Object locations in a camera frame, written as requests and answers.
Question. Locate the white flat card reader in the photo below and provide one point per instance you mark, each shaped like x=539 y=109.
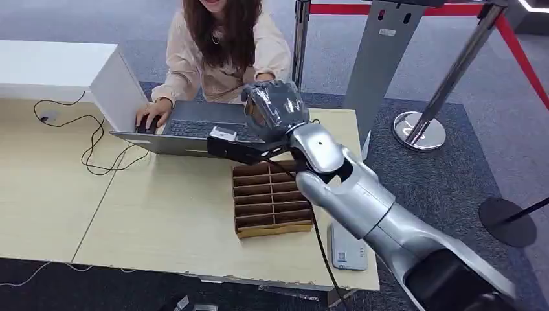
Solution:
x=345 y=253

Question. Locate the chrome stanchion post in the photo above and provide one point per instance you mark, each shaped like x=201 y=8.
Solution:
x=300 y=38

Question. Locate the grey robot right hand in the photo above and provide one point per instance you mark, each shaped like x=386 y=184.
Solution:
x=279 y=107

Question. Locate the grey laptop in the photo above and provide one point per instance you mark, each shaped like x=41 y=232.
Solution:
x=193 y=124

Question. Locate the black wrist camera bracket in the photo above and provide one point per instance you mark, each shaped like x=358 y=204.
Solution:
x=240 y=152

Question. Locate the small grey box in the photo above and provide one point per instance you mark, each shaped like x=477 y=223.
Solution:
x=201 y=307

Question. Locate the grey metal stand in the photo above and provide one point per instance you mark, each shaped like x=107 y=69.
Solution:
x=377 y=64

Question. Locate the dark console with light strip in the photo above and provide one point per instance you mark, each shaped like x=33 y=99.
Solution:
x=532 y=19

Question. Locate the black computer mouse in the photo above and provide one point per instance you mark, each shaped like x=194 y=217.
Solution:
x=148 y=127

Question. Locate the wooden card box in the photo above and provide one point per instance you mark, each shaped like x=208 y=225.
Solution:
x=266 y=201

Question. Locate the black round stanchion base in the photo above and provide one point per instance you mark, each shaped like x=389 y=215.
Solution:
x=506 y=223

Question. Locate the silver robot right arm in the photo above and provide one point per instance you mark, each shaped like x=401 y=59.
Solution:
x=373 y=206

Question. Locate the red barrier belt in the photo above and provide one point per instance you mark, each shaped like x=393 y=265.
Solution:
x=343 y=9
x=521 y=58

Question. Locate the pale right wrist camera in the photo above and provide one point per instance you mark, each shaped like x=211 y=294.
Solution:
x=223 y=134

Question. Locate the white cabinet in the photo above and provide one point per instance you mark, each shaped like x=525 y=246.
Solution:
x=51 y=64

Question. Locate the chrome stanchion with round base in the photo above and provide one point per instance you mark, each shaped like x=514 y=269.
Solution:
x=459 y=68

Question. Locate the person's right hand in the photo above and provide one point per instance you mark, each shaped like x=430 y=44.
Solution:
x=156 y=109

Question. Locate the person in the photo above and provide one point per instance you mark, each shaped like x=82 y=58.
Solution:
x=223 y=56

